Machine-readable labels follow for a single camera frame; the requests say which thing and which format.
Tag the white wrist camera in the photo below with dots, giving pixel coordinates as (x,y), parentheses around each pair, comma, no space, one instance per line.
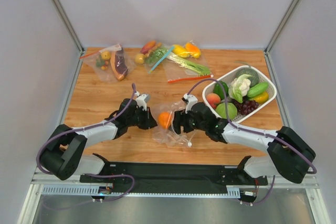
(189,101)
(141,100)

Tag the right aluminium frame post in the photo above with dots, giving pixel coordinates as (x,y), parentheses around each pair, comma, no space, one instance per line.
(283,22)

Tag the clear red-zip bag left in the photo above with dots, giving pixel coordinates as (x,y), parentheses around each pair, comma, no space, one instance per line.
(110,64)

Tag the clear red-zip bag centre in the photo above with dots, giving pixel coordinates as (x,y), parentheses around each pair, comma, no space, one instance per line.
(175,73)

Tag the fake cabbage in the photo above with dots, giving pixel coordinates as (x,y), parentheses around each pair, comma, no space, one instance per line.
(239,87)

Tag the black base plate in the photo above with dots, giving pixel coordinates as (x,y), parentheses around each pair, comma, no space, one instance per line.
(214,174)

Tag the fake peach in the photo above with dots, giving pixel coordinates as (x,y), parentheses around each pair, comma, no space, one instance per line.
(213,100)

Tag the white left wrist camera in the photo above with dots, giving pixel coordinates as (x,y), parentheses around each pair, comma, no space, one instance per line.
(141,100)

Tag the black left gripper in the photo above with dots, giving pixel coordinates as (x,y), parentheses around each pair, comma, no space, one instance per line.
(144,118)

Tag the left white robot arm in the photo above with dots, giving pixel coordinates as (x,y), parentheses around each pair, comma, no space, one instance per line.
(62,155)

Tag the fake orange bell pepper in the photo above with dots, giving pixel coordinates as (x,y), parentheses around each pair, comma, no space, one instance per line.
(193,50)

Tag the fake purple sweet potato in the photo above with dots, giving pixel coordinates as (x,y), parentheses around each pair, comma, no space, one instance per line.
(118,65)

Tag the dark red fake grapes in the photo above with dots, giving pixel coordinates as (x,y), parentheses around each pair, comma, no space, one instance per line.
(246,107)

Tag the fake red mango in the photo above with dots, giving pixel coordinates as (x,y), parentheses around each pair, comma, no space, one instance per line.
(147,47)

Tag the light green fake guava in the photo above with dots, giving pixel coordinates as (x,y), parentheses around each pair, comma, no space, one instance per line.
(232,110)

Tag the grey slotted cable duct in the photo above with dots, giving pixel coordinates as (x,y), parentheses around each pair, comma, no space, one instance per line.
(95,190)

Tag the green fake bell pepper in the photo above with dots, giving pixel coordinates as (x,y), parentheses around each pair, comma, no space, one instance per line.
(219,91)

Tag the fake yellow bell pepper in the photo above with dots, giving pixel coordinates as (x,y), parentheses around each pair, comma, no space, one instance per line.
(180,51)

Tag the fake green onion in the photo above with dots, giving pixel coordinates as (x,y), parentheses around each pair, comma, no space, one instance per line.
(198,68)

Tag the fake green leafy vegetable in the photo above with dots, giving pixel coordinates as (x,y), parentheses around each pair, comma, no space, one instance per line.
(156,55)

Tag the clear red-zip bag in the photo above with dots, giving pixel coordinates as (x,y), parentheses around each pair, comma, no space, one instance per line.
(110,64)
(175,73)

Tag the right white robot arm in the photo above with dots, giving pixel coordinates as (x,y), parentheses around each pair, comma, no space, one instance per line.
(287,154)

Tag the yellow green fake mango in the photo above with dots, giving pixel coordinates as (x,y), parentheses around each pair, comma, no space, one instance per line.
(261,98)

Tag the green fake melon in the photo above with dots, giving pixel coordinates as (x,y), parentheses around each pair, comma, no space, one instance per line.
(253,75)

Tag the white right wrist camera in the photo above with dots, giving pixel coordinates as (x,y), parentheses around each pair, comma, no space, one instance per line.
(189,101)

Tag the fake yellow apple in bag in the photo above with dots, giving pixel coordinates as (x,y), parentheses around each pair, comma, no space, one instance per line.
(106,55)

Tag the aluminium frame post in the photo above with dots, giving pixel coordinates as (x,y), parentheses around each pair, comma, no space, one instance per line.
(66,21)
(283,22)

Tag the left aluminium frame post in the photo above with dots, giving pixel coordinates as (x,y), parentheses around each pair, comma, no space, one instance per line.
(66,21)

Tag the clear white-zip bag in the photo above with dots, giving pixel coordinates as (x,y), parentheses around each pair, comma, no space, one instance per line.
(169,137)

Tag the green fake bitter gourd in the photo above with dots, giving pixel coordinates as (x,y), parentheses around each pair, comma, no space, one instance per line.
(257,89)

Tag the clear blue-zip bag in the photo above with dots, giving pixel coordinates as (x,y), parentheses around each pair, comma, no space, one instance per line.
(149,68)

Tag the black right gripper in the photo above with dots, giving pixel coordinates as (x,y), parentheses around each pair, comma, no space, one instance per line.
(185,121)

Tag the white plastic basket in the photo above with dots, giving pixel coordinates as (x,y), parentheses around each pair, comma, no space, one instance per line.
(228,78)

